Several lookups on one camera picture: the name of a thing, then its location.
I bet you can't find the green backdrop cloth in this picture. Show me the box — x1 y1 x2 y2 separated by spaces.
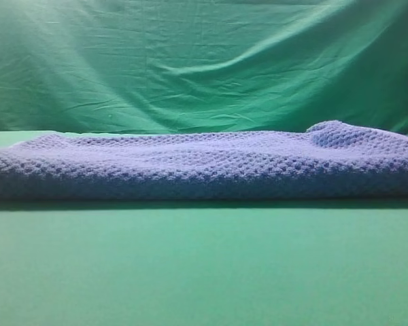
0 1 408 134

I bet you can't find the blue waffle weave towel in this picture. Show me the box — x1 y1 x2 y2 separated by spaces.
0 121 408 200

